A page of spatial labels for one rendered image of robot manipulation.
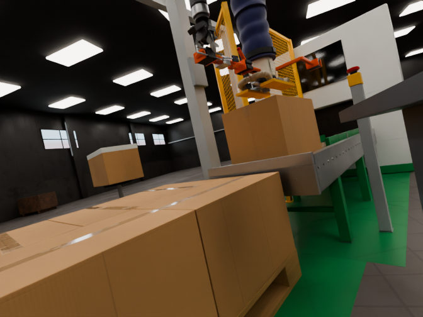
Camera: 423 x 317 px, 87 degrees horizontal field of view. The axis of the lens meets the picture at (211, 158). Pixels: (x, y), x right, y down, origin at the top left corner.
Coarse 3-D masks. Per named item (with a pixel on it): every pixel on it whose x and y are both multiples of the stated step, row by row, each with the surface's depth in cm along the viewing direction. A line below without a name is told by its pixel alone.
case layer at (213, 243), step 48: (144, 192) 154; (192, 192) 106; (240, 192) 88; (0, 240) 90; (48, 240) 71; (96, 240) 59; (144, 240) 56; (192, 240) 67; (240, 240) 84; (288, 240) 110; (0, 288) 41; (48, 288) 41; (96, 288) 47; (144, 288) 54; (192, 288) 65; (240, 288) 80
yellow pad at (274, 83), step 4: (272, 80) 137; (276, 80) 138; (280, 80) 143; (260, 84) 142; (264, 84) 140; (268, 84) 141; (272, 84) 143; (276, 84) 145; (280, 84) 147; (284, 84) 149; (288, 84) 152; (292, 84) 157; (272, 88) 153; (276, 88) 155; (280, 88) 158; (284, 88) 160; (288, 88) 163
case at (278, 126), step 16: (272, 96) 124; (288, 96) 136; (240, 112) 140; (256, 112) 132; (272, 112) 126; (288, 112) 132; (304, 112) 151; (224, 128) 150; (240, 128) 141; (256, 128) 134; (272, 128) 127; (288, 128) 129; (304, 128) 147; (240, 144) 143; (256, 144) 136; (272, 144) 129; (288, 144) 125; (304, 144) 143; (320, 144) 166; (240, 160) 145; (256, 160) 138
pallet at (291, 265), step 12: (288, 264) 106; (276, 276) 97; (288, 276) 105; (300, 276) 113; (264, 288) 90; (276, 288) 105; (288, 288) 103; (252, 300) 83; (264, 300) 99; (276, 300) 97; (240, 312) 78; (252, 312) 93; (264, 312) 92; (276, 312) 93
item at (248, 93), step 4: (248, 88) 158; (240, 92) 152; (244, 92) 150; (248, 92) 151; (252, 92) 154; (256, 92) 157; (260, 92) 161; (268, 92) 171; (240, 96) 157; (244, 96) 160; (248, 96) 162; (252, 96) 165; (256, 96) 168; (260, 96) 170; (264, 96) 174
